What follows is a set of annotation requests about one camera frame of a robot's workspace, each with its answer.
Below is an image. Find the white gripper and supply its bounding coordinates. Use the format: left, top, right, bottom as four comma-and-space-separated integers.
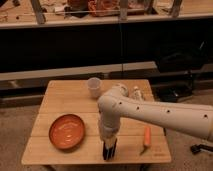
99, 127, 118, 142

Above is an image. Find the black white striped eraser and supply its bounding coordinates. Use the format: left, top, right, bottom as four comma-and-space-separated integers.
103, 139, 117, 160

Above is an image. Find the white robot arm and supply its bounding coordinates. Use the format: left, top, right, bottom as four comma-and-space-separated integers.
97, 84, 213, 142

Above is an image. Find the wooden folding table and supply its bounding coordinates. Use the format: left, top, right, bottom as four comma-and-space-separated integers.
22, 80, 171, 165

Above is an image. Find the orange carrot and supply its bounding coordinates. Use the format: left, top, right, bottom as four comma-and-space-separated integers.
140, 126, 151, 155

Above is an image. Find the orange bowl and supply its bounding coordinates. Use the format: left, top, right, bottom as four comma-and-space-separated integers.
49, 114, 85, 150

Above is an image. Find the white plastic bottle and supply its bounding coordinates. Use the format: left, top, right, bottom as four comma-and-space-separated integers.
131, 86, 144, 101

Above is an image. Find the white plastic cup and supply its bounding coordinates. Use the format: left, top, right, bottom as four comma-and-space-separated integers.
87, 77, 101, 99

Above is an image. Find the black chair base leg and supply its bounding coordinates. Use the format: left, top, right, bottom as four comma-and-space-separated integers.
190, 144, 213, 154

